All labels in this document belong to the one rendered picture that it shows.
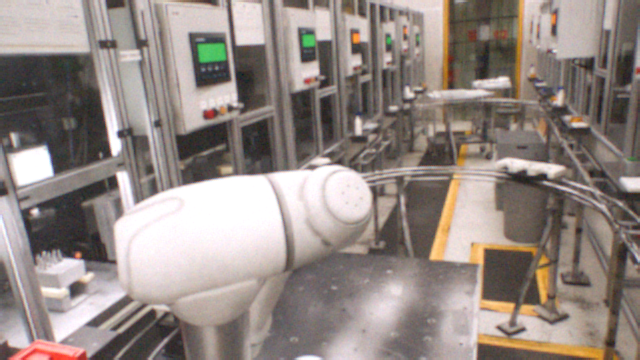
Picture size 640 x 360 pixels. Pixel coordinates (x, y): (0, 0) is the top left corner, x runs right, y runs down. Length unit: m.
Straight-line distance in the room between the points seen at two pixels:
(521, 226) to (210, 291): 3.53
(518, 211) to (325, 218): 3.43
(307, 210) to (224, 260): 0.11
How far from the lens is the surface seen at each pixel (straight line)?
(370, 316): 1.72
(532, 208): 3.91
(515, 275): 3.50
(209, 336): 0.68
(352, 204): 0.55
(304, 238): 0.56
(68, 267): 1.62
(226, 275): 0.55
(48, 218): 1.62
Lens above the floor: 1.62
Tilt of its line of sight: 17 degrees down
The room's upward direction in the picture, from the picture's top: 4 degrees counter-clockwise
